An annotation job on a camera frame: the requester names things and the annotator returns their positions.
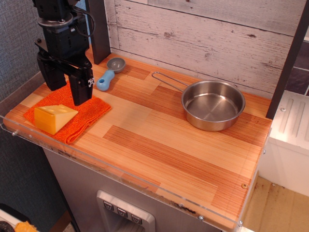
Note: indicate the dark grey post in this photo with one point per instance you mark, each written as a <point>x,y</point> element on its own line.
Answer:
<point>100,38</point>
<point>289,63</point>

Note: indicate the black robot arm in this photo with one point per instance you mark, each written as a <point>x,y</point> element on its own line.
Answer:
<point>60,9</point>

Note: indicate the dark grey right post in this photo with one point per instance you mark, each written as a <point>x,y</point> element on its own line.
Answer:
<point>289,63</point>

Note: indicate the blue and grey measuring spoon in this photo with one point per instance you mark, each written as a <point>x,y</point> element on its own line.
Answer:
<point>115,66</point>

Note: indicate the dark grey left post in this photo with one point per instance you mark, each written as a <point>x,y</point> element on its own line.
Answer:
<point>100,38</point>

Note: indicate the orange knitted cloth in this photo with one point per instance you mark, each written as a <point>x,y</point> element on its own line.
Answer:
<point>88,113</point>

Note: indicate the yellow toy cheese wedge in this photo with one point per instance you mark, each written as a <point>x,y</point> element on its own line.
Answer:
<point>52,118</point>

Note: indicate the yellow object at bottom left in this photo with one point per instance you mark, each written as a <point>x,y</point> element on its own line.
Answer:
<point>24,227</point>

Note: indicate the silver dispenser panel with buttons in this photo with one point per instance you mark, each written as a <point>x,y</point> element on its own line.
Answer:
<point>123,213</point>

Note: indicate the clear acrylic table guard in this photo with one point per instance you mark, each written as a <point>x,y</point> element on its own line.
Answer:
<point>205,174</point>

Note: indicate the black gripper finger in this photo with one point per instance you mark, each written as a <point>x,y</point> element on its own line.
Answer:
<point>52,75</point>
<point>81,85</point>

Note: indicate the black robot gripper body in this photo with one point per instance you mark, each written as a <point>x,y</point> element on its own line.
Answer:
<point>65,42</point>

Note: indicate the grey toy fridge cabinet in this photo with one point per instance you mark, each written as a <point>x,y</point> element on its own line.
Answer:
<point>80,185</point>

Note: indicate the stainless steel pan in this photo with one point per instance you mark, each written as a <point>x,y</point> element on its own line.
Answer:
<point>209,105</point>

